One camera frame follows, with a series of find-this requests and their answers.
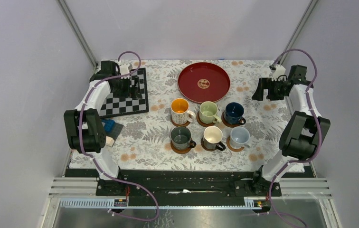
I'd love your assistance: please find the brown ringed coaster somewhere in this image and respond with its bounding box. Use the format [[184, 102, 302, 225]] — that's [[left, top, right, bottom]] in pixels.
[[196, 112, 215, 127], [170, 143, 192, 154], [221, 112, 240, 128], [170, 119, 190, 127]]

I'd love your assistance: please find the aluminium frame rail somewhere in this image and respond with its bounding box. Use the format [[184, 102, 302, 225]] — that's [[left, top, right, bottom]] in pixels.
[[49, 177, 332, 209]]

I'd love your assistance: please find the floral tablecloth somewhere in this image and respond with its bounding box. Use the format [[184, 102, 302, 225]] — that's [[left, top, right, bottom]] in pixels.
[[107, 60, 291, 171]]

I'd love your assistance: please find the dark walnut coaster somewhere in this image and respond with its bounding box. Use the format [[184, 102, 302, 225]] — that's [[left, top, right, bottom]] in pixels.
[[200, 138, 220, 152]]

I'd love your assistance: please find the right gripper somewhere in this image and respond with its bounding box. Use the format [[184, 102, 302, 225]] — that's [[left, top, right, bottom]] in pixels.
[[251, 77, 286, 101]]

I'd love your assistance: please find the dark blue mug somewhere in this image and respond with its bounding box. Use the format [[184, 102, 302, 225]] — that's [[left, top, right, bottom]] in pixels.
[[224, 102, 246, 125]]

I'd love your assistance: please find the black white chessboard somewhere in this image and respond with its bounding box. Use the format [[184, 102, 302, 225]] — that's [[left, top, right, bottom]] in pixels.
[[99, 67, 149, 118]]

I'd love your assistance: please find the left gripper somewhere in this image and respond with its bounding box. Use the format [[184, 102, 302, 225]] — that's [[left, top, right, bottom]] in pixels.
[[113, 76, 142, 99]]

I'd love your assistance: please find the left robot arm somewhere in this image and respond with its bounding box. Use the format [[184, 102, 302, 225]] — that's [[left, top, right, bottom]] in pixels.
[[64, 60, 143, 195]]

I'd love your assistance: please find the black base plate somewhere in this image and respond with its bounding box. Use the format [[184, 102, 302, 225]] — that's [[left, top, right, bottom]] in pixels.
[[65, 168, 314, 207]]

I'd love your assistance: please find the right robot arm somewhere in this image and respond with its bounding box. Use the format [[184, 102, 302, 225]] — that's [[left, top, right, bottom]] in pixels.
[[250, 64, 331, 196]]

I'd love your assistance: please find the light wood coaster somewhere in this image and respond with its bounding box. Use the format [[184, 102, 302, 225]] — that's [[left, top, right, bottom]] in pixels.
[[226, 136, 244, 152]]

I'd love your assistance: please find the red round tray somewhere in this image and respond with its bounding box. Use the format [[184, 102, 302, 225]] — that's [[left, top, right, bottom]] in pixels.
[[177, 62, 231, 104]]

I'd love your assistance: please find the black mug white inside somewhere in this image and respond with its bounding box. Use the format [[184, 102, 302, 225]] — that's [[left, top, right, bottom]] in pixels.
[[202, 126, 226, 151]]

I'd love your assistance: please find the toy block assembly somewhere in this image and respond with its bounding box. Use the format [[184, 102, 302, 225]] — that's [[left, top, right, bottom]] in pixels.
[[102, 119, 124, 147]]

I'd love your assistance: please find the pale green mug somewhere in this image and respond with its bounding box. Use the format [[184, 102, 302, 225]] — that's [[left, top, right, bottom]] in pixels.
[[199, 101, 221, 124]]

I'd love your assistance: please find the light blue white mug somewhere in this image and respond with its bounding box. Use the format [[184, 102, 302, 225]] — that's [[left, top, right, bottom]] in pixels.
[[229, 126, 250, 149]]

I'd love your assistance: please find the dark green mug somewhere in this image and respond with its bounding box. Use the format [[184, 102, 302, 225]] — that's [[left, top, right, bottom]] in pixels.
[[170, 127, 197, 150]]

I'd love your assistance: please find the floral mug orange inside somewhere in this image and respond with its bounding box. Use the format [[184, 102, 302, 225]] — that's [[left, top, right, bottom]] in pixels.
[[170, 98, 196, 124]]

